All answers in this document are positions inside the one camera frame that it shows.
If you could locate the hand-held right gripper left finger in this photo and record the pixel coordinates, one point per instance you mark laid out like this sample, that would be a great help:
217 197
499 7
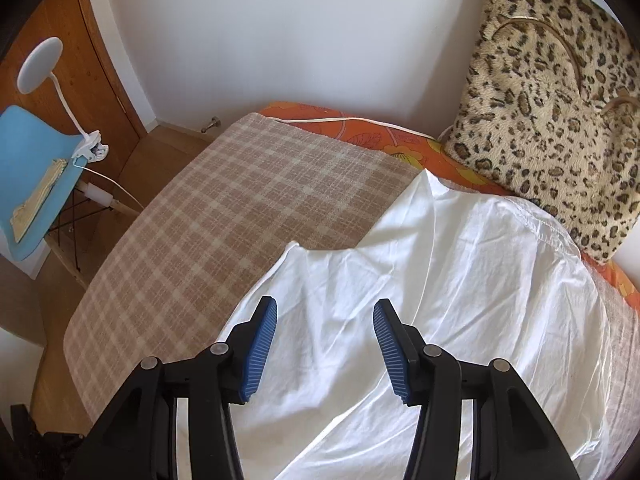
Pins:
257 350

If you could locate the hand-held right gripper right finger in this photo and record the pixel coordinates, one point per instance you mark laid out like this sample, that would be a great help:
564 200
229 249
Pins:
392 355

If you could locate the white shirt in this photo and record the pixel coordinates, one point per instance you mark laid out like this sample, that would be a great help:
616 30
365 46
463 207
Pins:
450 280

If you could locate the beige plaid blanket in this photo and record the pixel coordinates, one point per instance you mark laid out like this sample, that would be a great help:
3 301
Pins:
225 210

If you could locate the orange floral bed sheet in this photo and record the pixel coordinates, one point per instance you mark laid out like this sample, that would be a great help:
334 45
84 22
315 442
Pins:
380 135

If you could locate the metal doorstop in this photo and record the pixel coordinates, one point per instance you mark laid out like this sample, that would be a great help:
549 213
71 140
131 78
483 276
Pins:
212 125

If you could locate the blue chair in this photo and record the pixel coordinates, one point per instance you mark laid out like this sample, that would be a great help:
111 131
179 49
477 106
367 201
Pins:
35 170

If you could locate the leopard print cushion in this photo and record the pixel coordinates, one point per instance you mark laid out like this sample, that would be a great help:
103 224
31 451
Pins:
550 100

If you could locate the white clip lamp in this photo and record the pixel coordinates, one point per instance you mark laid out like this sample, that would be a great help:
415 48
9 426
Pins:
55 90

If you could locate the wooden door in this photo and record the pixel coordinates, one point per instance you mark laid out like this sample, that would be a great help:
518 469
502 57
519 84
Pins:
85 65

